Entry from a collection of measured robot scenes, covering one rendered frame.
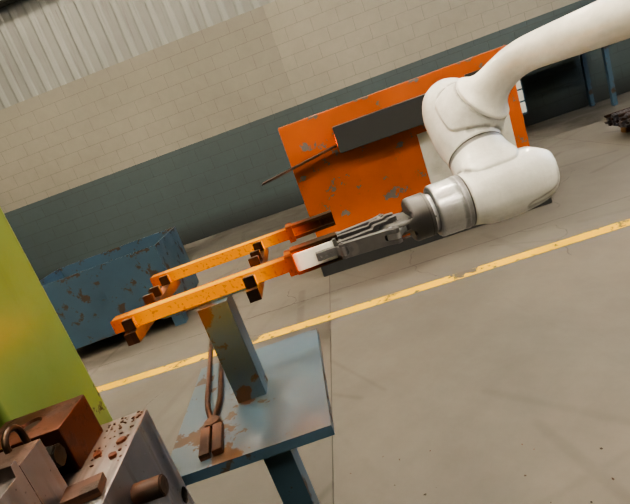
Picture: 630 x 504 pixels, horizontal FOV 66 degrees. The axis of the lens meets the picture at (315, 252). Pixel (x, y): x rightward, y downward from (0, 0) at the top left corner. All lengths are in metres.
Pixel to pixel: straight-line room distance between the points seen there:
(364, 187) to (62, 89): 6.08
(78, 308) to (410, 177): 2.92
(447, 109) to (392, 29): 7.20
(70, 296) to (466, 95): 3.97
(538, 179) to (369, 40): 7.26
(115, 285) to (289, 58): 4.85
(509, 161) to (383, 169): 3.12
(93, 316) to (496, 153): 3.98
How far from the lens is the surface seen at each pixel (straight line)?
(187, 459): 0.95
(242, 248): 1.04
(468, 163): 0.84
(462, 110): 0.87
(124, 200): 8.72
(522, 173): 0.83
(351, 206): 3.95
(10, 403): 0.91
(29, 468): 0.67
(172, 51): 8.32
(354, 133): 3.72
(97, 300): 4.43
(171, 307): 0.84
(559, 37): 0.80
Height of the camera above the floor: 1.23
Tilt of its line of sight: 15 degrees down
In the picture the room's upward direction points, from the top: 20 degrees counter-clockwise
